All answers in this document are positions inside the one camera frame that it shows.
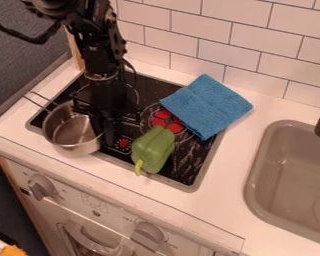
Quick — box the black cable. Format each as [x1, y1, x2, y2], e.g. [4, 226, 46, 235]
[0, 8, 64, 45]

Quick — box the green toy pepper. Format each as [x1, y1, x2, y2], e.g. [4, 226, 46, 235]
[129, 125, 178, 177]

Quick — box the toy sink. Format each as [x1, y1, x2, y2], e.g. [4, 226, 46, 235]
[242, 119, 320, 248]

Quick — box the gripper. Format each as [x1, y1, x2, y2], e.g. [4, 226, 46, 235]
[70, 71, 143, 148]

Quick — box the blue cloth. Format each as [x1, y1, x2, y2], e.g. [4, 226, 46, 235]
[158, 73, 255, 142]

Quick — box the silver pot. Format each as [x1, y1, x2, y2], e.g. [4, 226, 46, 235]
[22, 91, 106, 158]

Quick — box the toy stove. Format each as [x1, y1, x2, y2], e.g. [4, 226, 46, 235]
[23, 69, 227, 194]

